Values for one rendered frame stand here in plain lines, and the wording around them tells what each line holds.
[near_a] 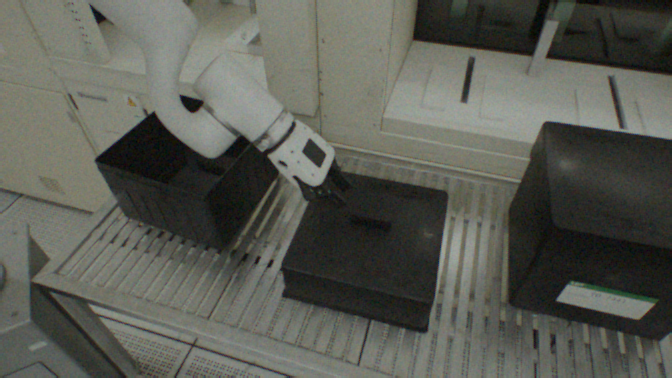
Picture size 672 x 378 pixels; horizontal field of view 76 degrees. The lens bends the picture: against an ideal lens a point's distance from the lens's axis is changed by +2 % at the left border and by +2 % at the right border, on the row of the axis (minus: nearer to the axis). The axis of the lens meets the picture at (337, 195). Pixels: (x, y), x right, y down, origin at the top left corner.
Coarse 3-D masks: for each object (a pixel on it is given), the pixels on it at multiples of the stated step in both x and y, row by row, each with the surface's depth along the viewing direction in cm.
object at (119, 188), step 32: (160, 128) 104; (96, 160) 89; (128, 160) 97; (160, 160) 107; (192, 160) 113; (224, 160) 113; (256, 160) 97; (128, 192) 91; (160, 192) 86; (192, 192) 105; (224, 192) 87; (256, 192) 101; (160, 224) 96; (192, 224) 90; (224, 224) 91
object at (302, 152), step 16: (304, 128) 77; (288, 144) 72; (304, 144) 75; (320, 144) 78; (272, 160) 74; (288, 160) 72; (304, 160) 73; (320, 160) 76; (288, 176) 75; (304, 176) 73; (320, 176) 75
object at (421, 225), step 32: (352, 192) 92; (384, 192) 92; (416, 192) 92; (320, 224) 86; (352, 224) 86; (384, 224) 83; (416, 224) 86; (288, 256) 80; (320, 256) 80; (352, 256) 80; (384, 256) 80; (416, 256) 80; (288, 288) 83; (320, 288) 80; (352, 288) 77; (384, 288) 76; (416, 288) 76; (384, 320) 81; (416, 320) 79
